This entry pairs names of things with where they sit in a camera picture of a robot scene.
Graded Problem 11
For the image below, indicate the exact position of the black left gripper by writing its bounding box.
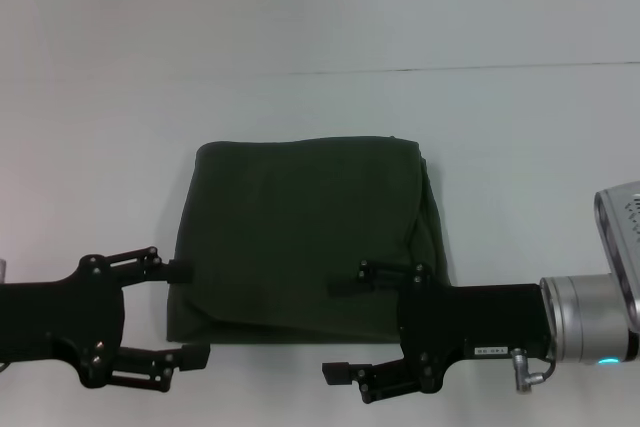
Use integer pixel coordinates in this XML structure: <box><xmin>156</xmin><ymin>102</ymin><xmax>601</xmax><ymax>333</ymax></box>
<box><xmin>0</xmin><ymin>245</ymin><xmax>211</xmax><ymax>393</ymax></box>

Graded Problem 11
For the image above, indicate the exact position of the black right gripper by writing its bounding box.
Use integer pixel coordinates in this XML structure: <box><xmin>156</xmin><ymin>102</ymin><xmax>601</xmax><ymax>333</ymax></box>
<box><xmin>321</xmin><ymin>259</ymin><xmax>557</xmax><ymax>404</ymax></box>

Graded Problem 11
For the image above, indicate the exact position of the dark green t-shirt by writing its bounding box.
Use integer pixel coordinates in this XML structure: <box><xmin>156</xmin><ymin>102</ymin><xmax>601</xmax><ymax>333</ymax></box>
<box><xmin>164</xmin><ymin>134</ymin><xmax>455</xmax><ymax>346</ymax></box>

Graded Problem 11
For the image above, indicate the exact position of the right gripper cable with connectors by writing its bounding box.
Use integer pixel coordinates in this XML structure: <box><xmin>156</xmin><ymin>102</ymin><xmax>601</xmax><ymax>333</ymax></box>
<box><xmin>510</xmin><ymin>346</ymin><xmax>557</xmax><ymax>394</ymax></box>

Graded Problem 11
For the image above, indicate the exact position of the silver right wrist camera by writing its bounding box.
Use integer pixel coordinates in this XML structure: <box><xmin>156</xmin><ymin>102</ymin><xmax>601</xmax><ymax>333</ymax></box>
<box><xmin>593</xmin><ymin>185</ymin><xmax>640</xmax><ymax>334</ymax></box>

